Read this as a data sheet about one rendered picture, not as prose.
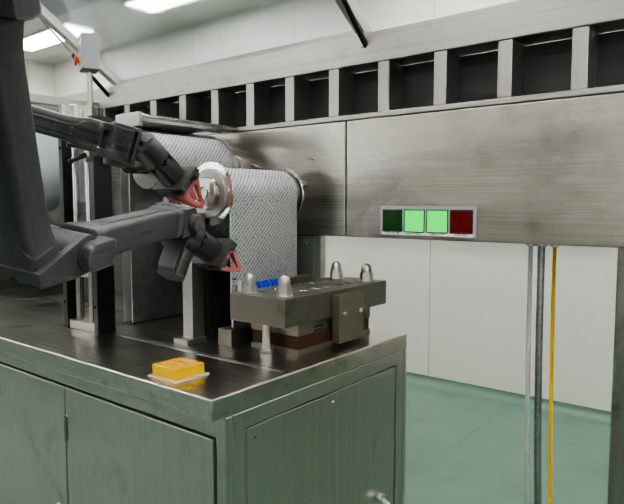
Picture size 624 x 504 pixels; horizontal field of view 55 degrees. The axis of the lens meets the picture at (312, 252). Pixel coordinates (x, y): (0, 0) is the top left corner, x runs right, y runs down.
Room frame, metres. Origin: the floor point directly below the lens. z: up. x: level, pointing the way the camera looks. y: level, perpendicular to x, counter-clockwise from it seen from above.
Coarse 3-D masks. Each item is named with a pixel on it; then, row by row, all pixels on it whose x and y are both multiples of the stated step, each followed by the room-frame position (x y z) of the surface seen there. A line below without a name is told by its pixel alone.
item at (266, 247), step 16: (240, 224) 1.38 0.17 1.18; (256, 224) 1.43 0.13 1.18; (272, 224) 1.47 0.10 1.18; (288, 224) 1.52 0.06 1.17; (240, 240) 1.38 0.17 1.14; (256, 240) 1.43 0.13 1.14; (272, 240) 1.47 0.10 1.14; (288, 240) 1.52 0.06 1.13; (240, 256) 1.38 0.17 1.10; (256, 256) 1.43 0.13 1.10; (272, 256) 1.47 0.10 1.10; (288, 256) 1.52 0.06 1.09; (240, 272) 1.38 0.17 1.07; (256, 272) 1.43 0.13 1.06; (272, 272) 1.47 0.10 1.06; (288, 272) 1.52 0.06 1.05
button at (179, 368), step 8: (168, 360) 1.13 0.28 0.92; (176, 360) 1.13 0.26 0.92; (184, 360) 1.13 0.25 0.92; (192, 360) 1.13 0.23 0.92; (152, 368) 1.11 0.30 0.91; (160, 368) 1.09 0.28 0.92; (168, 368) 1.08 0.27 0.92; (176, 368) 1.07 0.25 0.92; (184, 368) 1.08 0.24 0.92; (192, 368) 1.10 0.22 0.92; (200, 368) 1.11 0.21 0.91; (160, 376) 1.09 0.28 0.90; (168, 376) 1.08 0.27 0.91; (176, 376) 1.07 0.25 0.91; (184, 376) 1.08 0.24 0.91
